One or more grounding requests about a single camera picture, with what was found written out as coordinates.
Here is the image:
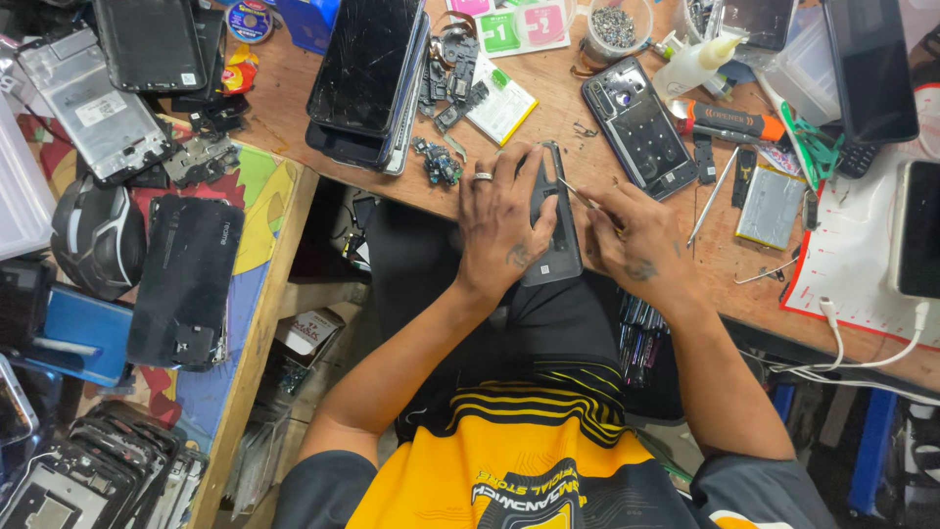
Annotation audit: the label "matte black phone back cover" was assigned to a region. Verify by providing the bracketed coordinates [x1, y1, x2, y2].
[125, 193, 247, 373]

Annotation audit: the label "orange black opener tool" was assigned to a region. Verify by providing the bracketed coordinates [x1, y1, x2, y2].
[665, 98, 788, 145]

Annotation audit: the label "stack of cracked phones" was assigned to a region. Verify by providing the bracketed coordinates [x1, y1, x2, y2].
[305, 0, 433, 177]

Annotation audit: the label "blue box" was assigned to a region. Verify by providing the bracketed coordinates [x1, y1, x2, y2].
[275, 0, 343, 57]

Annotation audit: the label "colourful table cloth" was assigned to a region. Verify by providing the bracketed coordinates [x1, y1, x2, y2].
[21, 112, 301, 458]

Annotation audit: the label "white charging cables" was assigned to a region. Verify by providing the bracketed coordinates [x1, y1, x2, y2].
[767, 296, 940, 407]

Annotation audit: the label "red yellow snack wrapper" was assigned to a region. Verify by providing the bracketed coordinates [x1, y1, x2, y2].
[219, 43, 260, 96]

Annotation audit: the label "glossy black phone back cover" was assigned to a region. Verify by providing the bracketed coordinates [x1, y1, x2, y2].
[93, 0, 210, 94]

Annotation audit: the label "pile of black phone parts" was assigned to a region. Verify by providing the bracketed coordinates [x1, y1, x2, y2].
[417, 31, 492, 136]

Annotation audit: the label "dark screen phone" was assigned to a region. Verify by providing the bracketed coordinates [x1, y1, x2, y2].
[718, 0, 797, 54]

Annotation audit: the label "person's right hand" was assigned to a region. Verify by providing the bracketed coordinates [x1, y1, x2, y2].
[576, 184, 700, 307]

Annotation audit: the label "clear cup of screws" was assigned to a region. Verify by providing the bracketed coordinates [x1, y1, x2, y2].
[585, 0, 656, 65]

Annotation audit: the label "small black plastic cover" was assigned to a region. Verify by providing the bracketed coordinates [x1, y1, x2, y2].
[692, 133, 718, 186]

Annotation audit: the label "small cardboard box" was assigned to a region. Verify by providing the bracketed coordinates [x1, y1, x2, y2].
[274, 307, 348, 370]

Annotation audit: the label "clear plastic container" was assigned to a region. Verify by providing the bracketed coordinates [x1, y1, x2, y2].
[0, 94, 57, 263]

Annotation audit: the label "blue phone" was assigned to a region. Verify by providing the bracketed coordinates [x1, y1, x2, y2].
[22, 284, 135, 389]

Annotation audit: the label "yellow black jersey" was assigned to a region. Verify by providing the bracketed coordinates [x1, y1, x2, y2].
[272, 359, 840, 529]

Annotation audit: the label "blue solder wire spool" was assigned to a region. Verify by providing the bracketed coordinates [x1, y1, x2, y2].
[223, 0, 275, 46]

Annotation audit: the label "green plastic pry tool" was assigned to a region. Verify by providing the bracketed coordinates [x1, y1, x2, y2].
[778, 101, 847, 186]

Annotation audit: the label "black trousers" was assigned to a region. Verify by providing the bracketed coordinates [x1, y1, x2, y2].
[365, 197, 685, 445]

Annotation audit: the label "black mask helmet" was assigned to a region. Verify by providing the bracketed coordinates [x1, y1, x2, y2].
[48, 175, 149, 304]

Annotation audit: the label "silver phone battery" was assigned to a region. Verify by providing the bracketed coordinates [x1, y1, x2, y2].
[734, 164, 809, 252]

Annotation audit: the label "white edged phone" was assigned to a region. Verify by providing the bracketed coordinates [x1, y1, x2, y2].
[887, 159, 940, 300]

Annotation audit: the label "blue stool leg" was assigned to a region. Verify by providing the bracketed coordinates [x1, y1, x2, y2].
[846, 388, 900, 517]

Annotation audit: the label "bundle of tools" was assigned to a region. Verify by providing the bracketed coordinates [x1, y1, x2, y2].
[615, 289, 671, 389]

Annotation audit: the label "clear plastic box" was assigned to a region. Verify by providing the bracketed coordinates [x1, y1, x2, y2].
[762, 13, 843, 127]

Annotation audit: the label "silver phone middle plate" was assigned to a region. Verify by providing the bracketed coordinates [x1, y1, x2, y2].
[16, 28, 176, 186]

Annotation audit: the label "black keypad phone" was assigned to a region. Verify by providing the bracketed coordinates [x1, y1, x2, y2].
[836, 138, 880, 181]

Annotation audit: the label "grey metal shield board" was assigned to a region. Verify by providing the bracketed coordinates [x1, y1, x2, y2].
[162, 131, 243, 190]

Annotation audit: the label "white battery with green label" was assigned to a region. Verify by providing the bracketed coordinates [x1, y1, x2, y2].
[465, 54, 540, 148]

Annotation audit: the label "thin metal spudger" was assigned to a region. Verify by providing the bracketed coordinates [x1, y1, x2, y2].
[686, 144, 741, 249]

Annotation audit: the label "row of phone frames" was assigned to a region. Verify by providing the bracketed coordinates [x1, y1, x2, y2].
[0, 399, 212, 529]

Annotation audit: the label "blue phone housing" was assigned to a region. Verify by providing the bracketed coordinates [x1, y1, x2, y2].
[580, 56, 701, 203]

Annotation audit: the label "white red-edged work mat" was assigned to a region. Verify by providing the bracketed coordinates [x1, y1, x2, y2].
[778, 82, 940, 352]

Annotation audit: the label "white glue bottle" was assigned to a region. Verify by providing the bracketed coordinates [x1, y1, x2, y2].
[651, 34, 748, 104]

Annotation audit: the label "person's left hand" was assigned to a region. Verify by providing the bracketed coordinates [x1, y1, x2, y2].
[456, 141, 561, 296]

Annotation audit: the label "large black phone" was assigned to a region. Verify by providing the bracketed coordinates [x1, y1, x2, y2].
[821, 0, 922, 145]

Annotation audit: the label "black flex strip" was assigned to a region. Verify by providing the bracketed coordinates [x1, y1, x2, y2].
[730, 148, 759, 210]

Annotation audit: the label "green and pink wipe packets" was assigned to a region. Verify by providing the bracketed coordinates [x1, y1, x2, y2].
[473, 0, 573, 60]

